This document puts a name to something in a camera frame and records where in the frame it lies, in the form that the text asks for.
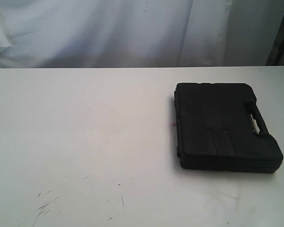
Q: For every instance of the black plastic tool case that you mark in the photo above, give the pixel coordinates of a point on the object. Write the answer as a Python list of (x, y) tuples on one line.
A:
[(220, 128)]

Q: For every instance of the white backdrop curtain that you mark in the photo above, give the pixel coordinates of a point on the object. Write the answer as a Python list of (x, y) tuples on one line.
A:
[(137, 33)]

